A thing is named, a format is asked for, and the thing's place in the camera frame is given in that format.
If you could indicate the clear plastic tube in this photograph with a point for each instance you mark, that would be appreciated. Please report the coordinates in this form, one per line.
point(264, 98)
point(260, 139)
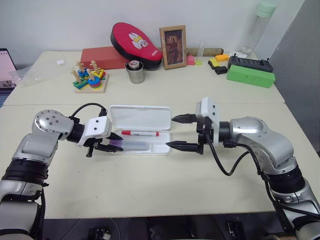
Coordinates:
point(201, 50)

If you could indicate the clear bottle green lid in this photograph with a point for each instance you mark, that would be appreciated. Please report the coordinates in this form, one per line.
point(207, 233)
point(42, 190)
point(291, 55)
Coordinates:
point(260, 30)

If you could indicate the orange small block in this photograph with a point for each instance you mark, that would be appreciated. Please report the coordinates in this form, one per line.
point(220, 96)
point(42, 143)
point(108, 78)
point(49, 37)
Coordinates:
point(222, 57)

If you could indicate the wooden shape stacking toy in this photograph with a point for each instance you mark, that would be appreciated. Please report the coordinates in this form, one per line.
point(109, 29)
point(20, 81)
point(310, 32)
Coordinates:
point(91, 81)

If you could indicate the wooden framed portrait picture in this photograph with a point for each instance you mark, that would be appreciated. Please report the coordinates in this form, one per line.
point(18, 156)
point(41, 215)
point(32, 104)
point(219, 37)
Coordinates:
point(173, 47)

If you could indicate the purple translucent marker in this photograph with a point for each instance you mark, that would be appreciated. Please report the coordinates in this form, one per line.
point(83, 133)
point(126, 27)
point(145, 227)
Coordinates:
point(135, 145)

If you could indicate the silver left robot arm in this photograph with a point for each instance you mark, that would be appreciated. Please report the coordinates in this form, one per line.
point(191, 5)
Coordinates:
point(45, 122)

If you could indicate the red marker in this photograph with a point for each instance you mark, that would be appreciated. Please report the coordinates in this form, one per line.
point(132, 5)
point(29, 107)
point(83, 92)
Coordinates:
point(140, 133)

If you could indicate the yellow black small block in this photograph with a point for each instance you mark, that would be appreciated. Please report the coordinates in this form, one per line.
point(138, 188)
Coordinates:
point(213, 63)

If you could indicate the red black boxing pad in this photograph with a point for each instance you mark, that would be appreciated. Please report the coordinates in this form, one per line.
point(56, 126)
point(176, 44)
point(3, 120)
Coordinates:
point(130, 37)

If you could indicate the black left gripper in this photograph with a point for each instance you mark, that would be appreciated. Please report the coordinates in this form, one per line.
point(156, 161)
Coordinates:
point(93, 143)

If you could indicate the pink small object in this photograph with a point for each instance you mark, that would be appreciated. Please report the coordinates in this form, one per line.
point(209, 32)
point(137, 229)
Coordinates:
point(191, 60)

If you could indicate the brown patterned roll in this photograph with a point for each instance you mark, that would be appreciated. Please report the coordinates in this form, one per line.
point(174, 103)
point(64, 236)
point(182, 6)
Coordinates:
point(212, 51)

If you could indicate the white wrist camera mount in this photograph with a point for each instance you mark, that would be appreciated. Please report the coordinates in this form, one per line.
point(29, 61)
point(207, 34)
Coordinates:
point(212, 107)
point(96, 126)

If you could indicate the small white packet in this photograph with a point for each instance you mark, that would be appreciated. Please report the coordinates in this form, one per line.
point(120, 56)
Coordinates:
point(60, 62)

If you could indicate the green rectangular block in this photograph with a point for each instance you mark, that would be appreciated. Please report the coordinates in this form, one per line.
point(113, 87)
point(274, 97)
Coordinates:
point(250, 76)

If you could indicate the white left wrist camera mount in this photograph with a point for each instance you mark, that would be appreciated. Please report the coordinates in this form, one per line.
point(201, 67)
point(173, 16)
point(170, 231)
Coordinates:
point(96, 126)

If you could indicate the red rectangular block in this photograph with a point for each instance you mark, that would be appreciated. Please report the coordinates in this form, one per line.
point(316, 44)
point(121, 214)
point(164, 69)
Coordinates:
point(100, 57)

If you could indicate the metal cup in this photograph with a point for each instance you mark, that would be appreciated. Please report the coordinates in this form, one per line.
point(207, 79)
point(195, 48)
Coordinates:
point(136, 76)

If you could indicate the clear plastic bag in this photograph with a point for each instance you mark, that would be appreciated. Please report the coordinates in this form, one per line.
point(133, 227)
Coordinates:
point(37, 75)

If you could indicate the dark box under table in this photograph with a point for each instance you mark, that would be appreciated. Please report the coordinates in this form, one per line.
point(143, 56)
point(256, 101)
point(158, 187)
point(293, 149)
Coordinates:
point(235, 230)
point(98, 233)

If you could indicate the white pencil case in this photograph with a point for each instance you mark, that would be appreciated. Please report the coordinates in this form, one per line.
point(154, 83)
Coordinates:
point(140, 117)

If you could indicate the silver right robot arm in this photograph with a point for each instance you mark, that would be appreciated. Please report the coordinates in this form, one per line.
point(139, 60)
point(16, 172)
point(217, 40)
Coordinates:
point(250, 126)

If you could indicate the black remote controller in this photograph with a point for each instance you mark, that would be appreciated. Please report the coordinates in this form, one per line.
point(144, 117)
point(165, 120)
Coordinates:
point(250, 63)

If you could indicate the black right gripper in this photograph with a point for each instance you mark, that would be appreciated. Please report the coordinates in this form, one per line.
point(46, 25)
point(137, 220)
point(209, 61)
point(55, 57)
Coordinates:
point(204, 127)

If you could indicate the laptop with pink screen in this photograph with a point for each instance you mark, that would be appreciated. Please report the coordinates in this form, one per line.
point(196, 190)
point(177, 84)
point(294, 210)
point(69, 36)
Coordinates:
point(5, 67)

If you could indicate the green small cap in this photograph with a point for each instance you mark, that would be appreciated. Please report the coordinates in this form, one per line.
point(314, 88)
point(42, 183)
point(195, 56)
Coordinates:
point(198, 62)

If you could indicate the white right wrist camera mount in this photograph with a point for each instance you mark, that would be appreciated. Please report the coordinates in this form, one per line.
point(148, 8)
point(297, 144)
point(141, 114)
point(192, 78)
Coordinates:
point(212, 107)

